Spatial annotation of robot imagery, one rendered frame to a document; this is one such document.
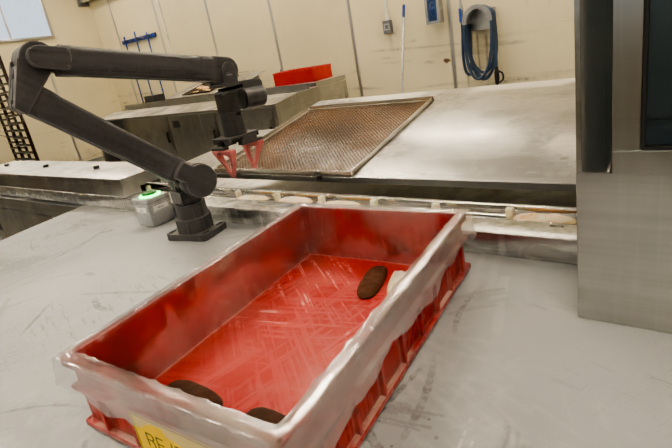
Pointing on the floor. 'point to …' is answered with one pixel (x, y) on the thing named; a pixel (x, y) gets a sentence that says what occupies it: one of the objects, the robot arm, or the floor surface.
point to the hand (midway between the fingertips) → (243, 169)
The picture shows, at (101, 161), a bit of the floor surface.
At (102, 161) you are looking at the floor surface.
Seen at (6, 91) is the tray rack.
